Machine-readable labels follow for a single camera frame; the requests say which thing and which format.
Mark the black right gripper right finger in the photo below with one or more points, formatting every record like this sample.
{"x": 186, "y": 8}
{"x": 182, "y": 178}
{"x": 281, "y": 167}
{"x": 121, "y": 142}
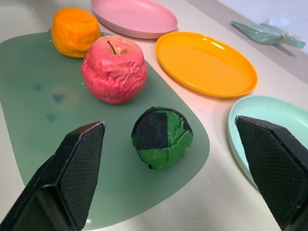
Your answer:
{"x": 274, "y": 163}

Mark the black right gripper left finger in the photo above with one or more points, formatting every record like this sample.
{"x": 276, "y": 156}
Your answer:
{"x": 72, "y": 173}

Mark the light green plate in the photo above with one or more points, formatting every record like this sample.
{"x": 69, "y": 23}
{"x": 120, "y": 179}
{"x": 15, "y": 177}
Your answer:
{"x": 264, "y": 110}

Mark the orange plate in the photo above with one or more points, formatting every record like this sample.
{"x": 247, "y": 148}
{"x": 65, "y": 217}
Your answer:
{"x": 204, "y": 65}

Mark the orange fruit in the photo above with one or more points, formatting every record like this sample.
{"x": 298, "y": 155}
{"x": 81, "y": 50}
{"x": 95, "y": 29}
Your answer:
{"x": 73, "y": 32}

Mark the pink plate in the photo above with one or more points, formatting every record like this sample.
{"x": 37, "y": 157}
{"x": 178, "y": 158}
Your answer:
{"x": 134, "y": 16}

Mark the green cutting mat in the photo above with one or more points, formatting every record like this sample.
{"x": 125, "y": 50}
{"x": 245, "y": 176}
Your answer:
{"x": 31, "y": 101}

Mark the green ball with black tape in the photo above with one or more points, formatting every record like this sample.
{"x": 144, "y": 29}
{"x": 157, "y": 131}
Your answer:
{"x": 166, "y": 142}

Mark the red apple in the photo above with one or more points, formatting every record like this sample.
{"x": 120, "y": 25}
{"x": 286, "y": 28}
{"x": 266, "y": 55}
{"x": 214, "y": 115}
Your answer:
{"x": 114, "y": 72}

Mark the wrapped green plastic packet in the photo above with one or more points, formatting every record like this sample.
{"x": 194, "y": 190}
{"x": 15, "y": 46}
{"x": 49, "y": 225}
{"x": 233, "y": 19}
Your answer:
{"x": 264, "y": 33}

